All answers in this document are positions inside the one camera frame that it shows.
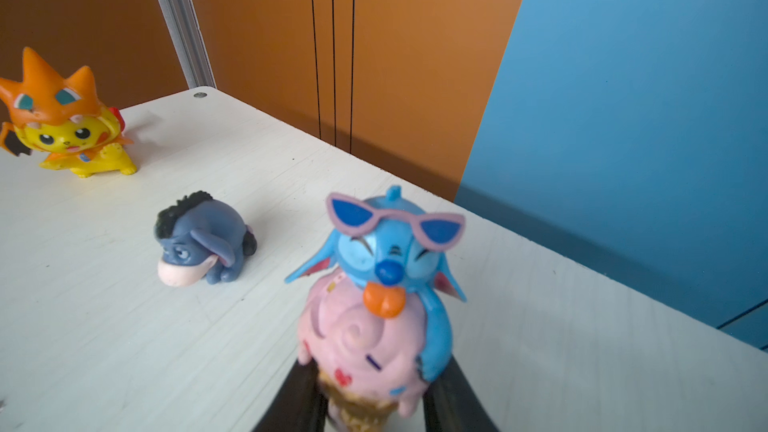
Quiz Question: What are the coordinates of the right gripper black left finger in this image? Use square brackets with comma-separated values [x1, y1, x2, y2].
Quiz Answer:
[252, 361, 327, 432]

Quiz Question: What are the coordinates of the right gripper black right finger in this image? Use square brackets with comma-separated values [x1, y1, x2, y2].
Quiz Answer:
[423, 357, 498, 432]

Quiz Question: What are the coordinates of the ice cream cone toy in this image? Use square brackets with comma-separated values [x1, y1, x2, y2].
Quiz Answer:
[286, 186, 466, 431]

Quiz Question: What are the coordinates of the blue grey eeyore toy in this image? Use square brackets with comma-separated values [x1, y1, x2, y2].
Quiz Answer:
[153, 191, 258, 287]

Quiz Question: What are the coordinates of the orange fox toy figure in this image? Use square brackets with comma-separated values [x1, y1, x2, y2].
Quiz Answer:
[1, 47, 137, 178]

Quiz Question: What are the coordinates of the left aluminium corner post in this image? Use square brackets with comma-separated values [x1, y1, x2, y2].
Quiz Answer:
[157, 0, 216, 88]

